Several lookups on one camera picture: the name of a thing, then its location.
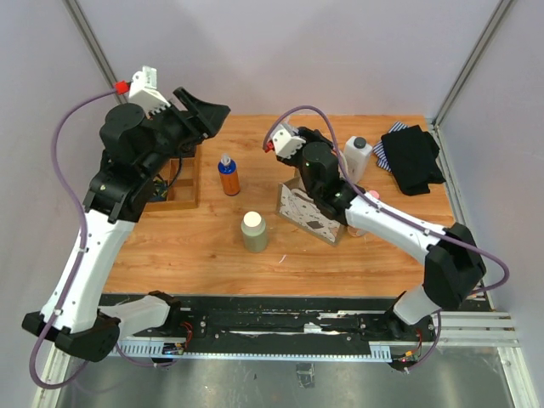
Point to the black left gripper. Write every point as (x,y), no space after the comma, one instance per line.
(209,116)

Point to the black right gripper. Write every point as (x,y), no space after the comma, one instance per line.
(310,136)

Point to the white bottle grey cap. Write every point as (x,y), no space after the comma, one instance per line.
(357,152)

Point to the beige canvas bag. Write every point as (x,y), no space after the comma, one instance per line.
(296,207)

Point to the orange bottle blue pump collar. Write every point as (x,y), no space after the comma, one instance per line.
(227,170)

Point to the blue white striped cloth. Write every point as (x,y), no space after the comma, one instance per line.
(379,150)

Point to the wooden compartment tray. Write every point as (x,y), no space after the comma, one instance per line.
(177,185)

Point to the cream bottle beige cap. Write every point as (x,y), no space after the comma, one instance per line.
(253,229)

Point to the black garment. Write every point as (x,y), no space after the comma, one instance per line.
(412,155)

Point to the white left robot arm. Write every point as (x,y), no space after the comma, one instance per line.
(139,137)

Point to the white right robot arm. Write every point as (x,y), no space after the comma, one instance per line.
(452,265)

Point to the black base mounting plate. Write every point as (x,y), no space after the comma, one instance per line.
(291,324)

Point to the left aluminium frame post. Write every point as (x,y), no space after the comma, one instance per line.
(81,22)

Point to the aluminium frame post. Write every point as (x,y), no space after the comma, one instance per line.
(81,22)
(491,27)

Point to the white slotted cable duct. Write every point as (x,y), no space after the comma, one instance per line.
(158,349)

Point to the right aluminium frame post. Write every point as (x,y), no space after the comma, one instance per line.
(491,27)

